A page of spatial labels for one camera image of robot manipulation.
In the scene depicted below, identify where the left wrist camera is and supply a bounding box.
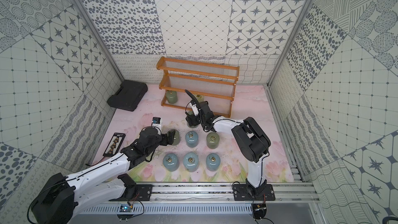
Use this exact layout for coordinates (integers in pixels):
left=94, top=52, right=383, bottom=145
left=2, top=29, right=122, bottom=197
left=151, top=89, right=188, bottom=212
left=151, top=117, right=162, bottom=128

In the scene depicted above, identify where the aluminium mounting rail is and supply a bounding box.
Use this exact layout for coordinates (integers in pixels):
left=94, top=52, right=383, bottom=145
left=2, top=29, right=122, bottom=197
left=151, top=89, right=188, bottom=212
left=139, top=181, right=320, bottom=203

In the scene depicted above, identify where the left controller board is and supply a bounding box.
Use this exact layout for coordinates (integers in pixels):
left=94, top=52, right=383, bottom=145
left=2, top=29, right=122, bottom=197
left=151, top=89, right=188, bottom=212
left=117, top=204, right=134, bottom=221

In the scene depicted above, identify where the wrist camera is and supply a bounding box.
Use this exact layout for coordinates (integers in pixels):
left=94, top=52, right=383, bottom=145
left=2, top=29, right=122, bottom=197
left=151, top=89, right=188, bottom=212
left=151, top=117, right=162, bottom=128
left=190, top=103, right=199, bottom=116

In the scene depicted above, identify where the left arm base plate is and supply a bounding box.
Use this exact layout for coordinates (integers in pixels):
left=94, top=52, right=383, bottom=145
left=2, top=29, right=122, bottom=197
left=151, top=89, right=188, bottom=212
left=123, top=184, right=153, bottom=201

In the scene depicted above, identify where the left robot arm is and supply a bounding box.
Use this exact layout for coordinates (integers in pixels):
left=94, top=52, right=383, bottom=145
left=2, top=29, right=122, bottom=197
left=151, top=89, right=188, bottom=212
left=27, top=127, right=175, bottom=224

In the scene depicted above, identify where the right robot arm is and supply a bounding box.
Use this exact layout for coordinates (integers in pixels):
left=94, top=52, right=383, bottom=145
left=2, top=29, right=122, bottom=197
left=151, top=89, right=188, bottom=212
left=185, top=90, right=271, bottom=198

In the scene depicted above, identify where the wooden three-tier shelf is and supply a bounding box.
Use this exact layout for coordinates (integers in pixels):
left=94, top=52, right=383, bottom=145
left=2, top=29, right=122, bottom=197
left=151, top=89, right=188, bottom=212
left=156, top=57, right=239, bottom=117

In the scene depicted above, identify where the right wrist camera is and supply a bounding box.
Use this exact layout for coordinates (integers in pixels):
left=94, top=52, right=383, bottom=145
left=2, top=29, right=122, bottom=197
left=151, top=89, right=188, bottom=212
left=190, top=103, right=199, bottom=116

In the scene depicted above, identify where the black plastic tool case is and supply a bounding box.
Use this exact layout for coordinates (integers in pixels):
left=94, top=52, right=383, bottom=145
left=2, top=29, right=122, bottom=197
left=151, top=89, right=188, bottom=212
left=107, top=80, right=148, bottom=112

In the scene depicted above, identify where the right controller board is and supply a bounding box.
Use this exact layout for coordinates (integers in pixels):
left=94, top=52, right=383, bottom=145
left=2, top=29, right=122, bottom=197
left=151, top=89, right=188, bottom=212
left=251, top=203, right=267, bottom=220

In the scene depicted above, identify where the blue canister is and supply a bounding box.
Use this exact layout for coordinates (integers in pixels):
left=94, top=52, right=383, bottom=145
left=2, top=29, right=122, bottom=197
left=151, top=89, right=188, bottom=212
left=183, top=152, right=199, bottom=173
left=185, top=131, right=199, bottom=148
left=206, top=153, right=221, bottom=172
left=163, top=153, right=179, bottom=172

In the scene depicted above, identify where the controller board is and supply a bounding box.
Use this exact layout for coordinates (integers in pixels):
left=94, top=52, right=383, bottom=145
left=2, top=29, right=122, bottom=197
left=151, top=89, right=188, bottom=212
left=117, top=204, right=134, bottom=221
left=251, top=203, right=267, bottom=220

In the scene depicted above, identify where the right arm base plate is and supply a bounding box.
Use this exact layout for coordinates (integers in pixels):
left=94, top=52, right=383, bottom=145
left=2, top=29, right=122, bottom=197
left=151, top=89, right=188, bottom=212
left=232, top=183, right=276, bottom=202

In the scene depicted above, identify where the green canister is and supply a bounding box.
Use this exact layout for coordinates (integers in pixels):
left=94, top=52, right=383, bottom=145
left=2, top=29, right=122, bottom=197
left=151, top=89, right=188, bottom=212
left=172, top=129, right=180, bottom=146
left=166, top=90, right=178, bottom=104
left=186, top=111, right=200, bottom=128
left=206, top=132, right=220, bottom=149

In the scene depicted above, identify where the yellow-green canister bottom centre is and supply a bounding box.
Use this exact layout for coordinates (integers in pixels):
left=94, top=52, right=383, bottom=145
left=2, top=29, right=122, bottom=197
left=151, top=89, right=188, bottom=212
left=195, top=94, right=204, bottom=103

